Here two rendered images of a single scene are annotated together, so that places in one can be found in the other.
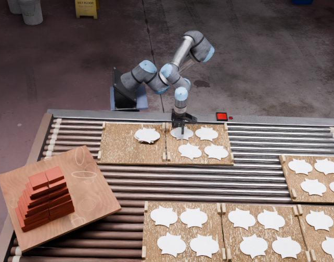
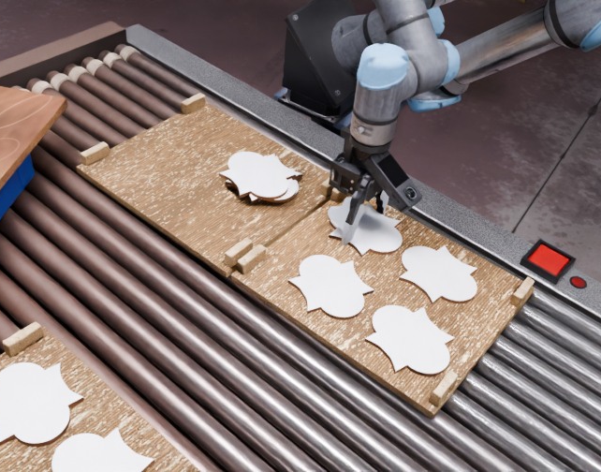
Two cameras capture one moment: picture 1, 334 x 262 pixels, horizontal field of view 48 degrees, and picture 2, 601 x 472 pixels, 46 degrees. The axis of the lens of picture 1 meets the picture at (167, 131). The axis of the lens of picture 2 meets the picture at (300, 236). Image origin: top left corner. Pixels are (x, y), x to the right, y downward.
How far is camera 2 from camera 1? 1.37 m
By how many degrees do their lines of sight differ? 28
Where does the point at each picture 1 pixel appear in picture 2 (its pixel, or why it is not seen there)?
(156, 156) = (224, 240)
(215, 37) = not seen: outside the picture
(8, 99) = (224, 60)
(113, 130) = (204, 125)
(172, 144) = (306, 241)
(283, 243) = not seen: outside the picture
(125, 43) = (544, 68)
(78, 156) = (16, 111)
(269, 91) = not seen: outside the picture
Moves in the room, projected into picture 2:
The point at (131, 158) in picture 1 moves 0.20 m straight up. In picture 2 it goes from (160, 205) to (154, 115)
